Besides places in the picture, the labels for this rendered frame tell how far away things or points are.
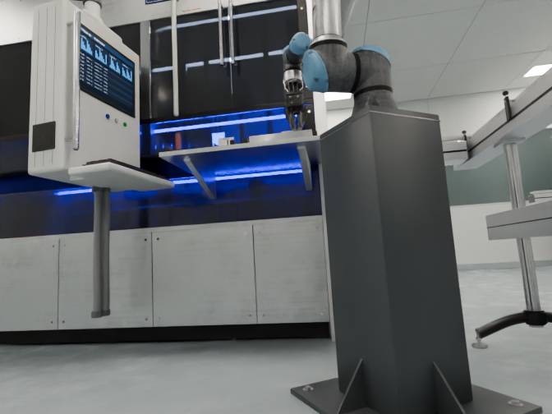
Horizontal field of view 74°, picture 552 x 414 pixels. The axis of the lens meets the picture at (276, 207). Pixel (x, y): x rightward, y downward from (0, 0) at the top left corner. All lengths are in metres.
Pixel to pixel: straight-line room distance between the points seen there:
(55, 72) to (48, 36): 0.18
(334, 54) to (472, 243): 5.85
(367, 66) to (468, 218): 5.75
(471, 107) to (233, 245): 5.90
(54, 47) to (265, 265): 1.33
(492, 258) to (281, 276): 5.35
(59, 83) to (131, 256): 0.90
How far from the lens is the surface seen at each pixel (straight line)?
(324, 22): 1.19
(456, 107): 7.16
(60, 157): 1.70
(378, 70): 1.18
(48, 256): 2.40
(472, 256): 6.77
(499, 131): 1.80
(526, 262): 1.81
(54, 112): 1.77
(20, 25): 2.96
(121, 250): 2.14
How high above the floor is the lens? 0.42
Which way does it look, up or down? 7 degrees up
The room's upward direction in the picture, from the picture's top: 3 degrees counter-clockwise
